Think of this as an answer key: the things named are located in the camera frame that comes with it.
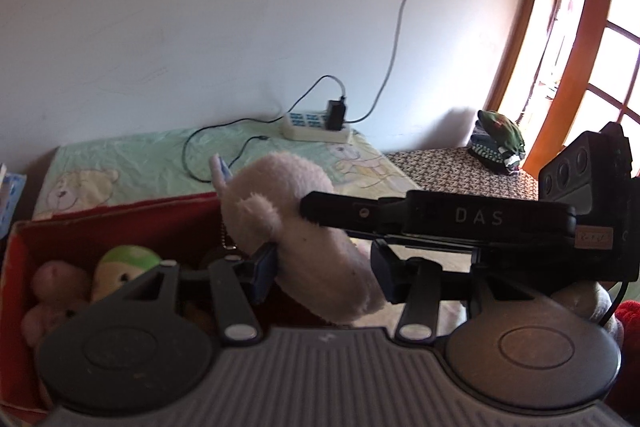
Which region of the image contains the patterned tablecloth table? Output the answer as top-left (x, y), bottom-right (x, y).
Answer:
top-left (387, 148), bottom-right (538, 199)

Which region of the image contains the yellow tiger plush toy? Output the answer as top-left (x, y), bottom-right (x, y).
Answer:
top-left (615, 300), bottom-right (640, 359)

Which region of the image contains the black charger adapter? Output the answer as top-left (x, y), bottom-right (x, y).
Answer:
top-left (324, 96), bottom-right (346, 131)

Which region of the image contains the wooden window frame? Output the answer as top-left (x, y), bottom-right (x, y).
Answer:
top-left (486, 0), bottom-right (639, 176)

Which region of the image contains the blue checkered cloth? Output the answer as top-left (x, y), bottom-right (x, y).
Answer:
top-left (0, 164), bottom-right (27, 239)

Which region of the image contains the green bean plush toy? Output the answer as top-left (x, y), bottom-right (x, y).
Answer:
top-left (91, 245), bottom-right (160, 303)

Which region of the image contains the green cartoon bed sheet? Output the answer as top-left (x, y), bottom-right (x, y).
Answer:
top-left (34, 122), bottom-right (416, 220)

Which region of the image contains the pink teddy bear plush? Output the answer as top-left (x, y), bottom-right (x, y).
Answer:
top-left (21, 260), bottom-right (91, 348)

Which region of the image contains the white power strip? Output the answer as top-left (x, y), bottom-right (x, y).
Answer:
top-left (280, 112), bottom-right (352, 144)

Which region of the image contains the grey power strip cord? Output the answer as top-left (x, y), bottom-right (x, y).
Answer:
top-left (344, 0), bottom-right (434, 125)

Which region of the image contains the red cardboard box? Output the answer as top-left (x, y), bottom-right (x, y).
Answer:
top-left (1, 193), bottom-right (224, 426)

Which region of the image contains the black charger cable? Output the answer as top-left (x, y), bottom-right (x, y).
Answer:
top-left (181, 74), bottom-right (347, 184)

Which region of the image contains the white fluffy plush toy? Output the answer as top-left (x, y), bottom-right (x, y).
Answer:
top-left (209, 152), bottom-right (385, 324)

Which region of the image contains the folded green clothes pile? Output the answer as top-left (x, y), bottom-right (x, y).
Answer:
top-left (466, 110), bottom-right (526, 176)

